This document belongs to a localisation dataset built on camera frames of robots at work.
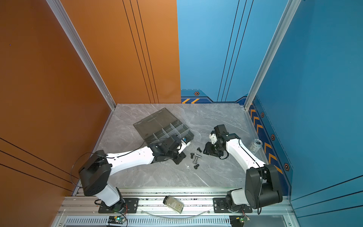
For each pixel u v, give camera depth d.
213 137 0.81
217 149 0.72
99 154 0.47
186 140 0.74
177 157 0.74
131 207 0.74
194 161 0.88
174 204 0.71
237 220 0.70
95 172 0.44
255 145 0.81
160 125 1.06
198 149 0.94
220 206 0.72
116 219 0.71
